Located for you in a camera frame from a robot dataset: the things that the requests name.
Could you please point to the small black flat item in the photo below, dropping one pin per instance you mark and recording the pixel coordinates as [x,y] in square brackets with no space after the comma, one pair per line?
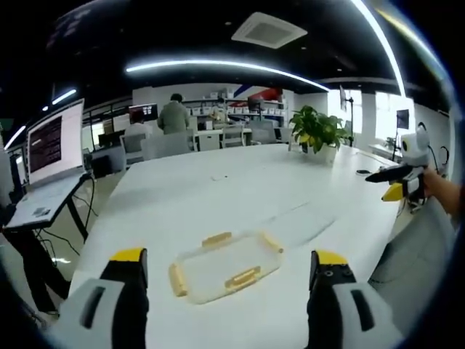
[362,171]

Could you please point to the person's right hand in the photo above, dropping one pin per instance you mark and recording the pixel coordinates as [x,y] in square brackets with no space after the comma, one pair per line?
[432,183]

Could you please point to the black desktop monitor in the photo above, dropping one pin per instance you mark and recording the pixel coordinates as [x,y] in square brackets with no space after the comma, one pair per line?
[149,111]

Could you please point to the green potted plant white pot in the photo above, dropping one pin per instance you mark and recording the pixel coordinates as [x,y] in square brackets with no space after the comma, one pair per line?
[316,129]

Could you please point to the open silver laptop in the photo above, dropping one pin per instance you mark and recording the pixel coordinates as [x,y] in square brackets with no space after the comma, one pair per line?
[54,152]

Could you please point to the long ceiling light strip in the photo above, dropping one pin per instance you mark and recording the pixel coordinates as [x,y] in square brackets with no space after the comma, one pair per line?
[390,54]
[225,65]

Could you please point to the white ceiling air vent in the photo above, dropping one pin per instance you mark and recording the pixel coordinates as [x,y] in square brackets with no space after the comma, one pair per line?
[269,30]

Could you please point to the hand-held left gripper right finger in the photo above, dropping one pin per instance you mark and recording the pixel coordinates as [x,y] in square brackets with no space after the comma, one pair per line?
[348,312]

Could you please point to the grey office chair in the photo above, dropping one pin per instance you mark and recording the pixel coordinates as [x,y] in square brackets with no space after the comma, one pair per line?
[262,131]
[134,147]
[167,145]
[232,135]

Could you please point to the clear plastic lid yellow buckles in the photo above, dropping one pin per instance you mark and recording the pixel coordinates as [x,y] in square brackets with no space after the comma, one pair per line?
[225,270]

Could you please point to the black laptop stand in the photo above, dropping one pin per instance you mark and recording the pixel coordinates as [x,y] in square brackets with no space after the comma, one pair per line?
[78,214]

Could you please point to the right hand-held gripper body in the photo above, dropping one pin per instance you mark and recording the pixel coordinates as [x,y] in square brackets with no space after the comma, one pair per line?
[414,145]

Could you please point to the short ceiling light strip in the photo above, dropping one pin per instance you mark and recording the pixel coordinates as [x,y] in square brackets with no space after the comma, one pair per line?
[63,97]
[14,137]

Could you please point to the shelf with white boxes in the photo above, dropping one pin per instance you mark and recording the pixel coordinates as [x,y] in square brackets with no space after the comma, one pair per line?
[261,107]

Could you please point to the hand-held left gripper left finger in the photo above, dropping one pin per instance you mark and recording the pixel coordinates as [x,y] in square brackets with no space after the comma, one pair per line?
[98,312]

